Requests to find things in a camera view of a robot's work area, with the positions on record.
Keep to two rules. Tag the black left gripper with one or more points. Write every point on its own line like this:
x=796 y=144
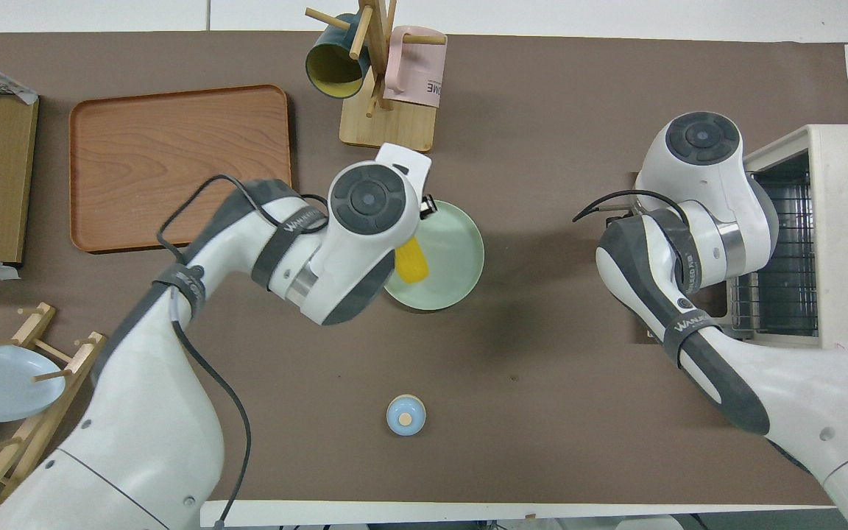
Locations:
x=429 y=207

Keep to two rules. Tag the light green plate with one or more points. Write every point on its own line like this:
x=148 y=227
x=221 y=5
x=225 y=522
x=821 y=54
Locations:
x=453 y=258

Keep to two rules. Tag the yellow corn cob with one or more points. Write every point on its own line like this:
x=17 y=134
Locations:
x=413 y=261

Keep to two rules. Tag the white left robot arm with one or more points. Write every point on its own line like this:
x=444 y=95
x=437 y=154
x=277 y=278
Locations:
x=137 y=442

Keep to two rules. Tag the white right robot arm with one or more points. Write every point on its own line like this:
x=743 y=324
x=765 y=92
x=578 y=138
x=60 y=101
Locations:
x=696 y=184

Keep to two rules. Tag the wooden mug tree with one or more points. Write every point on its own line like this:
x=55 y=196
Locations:
x=394 y=129

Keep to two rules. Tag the pink mug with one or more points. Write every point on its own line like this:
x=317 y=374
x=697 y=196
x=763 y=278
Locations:
x=413 y=70

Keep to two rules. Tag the dark blue mug yellow inside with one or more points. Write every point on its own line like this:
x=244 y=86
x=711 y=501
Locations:
x=332 y=70

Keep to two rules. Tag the brown table mat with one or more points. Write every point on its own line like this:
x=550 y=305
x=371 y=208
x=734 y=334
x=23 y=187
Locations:
x=542 y=353

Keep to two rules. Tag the blue call bell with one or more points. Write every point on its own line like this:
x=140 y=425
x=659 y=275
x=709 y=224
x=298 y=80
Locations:
x=405 y=416

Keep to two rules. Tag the brown wooden tray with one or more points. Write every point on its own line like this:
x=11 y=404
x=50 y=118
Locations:
x=174 y=162

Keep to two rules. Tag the wooden plate rack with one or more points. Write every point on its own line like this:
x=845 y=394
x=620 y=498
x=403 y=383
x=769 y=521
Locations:
x=74 y=361

